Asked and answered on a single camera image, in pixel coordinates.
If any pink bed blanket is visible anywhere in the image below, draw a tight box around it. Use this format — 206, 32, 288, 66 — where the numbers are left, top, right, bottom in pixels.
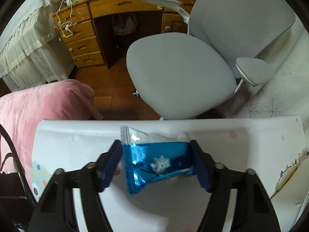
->
1, 80, 104, 184

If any white charger cable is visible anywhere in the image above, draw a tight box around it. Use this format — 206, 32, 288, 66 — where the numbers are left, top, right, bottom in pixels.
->
55, 0, 78, 39

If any white floral curtain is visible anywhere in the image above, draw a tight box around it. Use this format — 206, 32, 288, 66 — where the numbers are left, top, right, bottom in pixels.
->
231, 18, 308, 135

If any cartoon printed mat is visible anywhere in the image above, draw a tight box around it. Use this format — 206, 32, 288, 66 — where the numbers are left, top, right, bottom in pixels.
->
31, 116, 308, 231

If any blue snowflake snack packet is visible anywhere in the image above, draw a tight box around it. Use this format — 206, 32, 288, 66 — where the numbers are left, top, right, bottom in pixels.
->
120, 126, 194, 195

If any grey office chair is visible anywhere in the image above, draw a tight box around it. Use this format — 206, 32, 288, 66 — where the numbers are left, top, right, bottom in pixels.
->
126, 0, 295, 120

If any white plastic storage bin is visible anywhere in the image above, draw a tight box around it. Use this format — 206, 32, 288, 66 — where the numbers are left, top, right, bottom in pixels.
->
271, 158, 308, 231

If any black handbag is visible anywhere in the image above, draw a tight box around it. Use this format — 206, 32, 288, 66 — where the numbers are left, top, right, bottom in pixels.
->
1, 127, 37, 231

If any wooden desk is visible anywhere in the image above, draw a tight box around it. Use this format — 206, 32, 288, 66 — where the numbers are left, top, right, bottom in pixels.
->
52, 0, 196, 68

